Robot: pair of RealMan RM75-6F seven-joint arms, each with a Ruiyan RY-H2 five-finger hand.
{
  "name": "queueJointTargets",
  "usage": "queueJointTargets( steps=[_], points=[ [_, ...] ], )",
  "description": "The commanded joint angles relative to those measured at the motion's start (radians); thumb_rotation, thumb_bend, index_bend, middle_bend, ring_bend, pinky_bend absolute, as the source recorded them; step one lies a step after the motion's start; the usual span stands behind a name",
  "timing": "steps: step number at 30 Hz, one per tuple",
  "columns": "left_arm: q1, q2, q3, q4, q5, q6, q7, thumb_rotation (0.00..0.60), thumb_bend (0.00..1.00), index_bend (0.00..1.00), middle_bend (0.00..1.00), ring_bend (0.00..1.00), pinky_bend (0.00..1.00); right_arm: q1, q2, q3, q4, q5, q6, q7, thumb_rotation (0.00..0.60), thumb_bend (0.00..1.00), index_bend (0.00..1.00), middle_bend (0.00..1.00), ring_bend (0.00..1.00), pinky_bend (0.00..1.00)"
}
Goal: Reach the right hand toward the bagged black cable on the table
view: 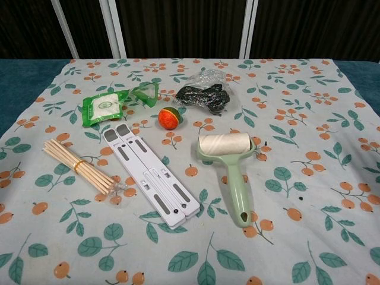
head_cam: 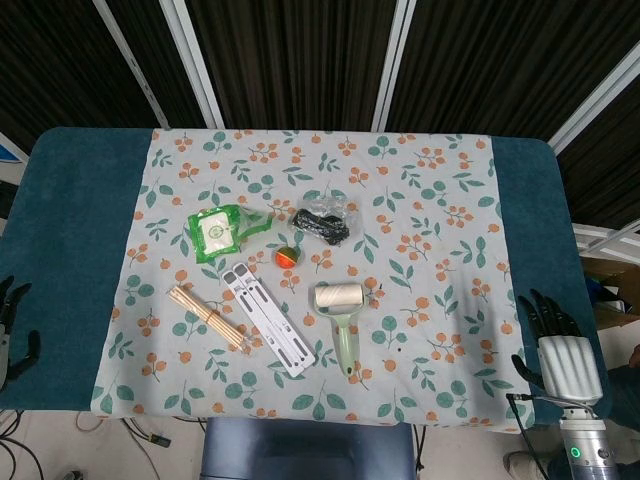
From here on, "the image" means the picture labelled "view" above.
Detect green white packet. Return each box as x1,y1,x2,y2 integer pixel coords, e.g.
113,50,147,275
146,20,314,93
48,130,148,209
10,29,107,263
81,90,131,128

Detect torn green plastic wrapper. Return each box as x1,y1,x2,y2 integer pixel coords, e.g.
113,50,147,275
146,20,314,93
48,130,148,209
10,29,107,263
129,81,160,108

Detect floral printed tablecloth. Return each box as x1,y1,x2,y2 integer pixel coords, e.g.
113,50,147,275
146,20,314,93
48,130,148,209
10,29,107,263
0,58,380,285

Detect green lint roller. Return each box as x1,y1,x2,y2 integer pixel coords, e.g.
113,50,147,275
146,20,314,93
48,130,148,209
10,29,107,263
195,133,257,229

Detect bundle of wooden sticks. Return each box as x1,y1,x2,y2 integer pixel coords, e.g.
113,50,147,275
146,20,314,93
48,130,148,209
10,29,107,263
43,138,121,205

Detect white folding laptop stand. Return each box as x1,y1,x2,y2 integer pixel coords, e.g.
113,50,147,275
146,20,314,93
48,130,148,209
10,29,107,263
103,123,201,229

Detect orange and green ball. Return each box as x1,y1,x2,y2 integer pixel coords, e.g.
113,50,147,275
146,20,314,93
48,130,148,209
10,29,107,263
158,106,183,131

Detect black items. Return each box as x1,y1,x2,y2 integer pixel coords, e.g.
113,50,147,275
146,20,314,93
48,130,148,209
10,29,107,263
174,68,232,115

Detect white screen frame post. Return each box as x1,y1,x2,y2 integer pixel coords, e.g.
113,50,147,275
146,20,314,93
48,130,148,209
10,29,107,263
238,0,258,59
49,0,80,59
98,0,128,59

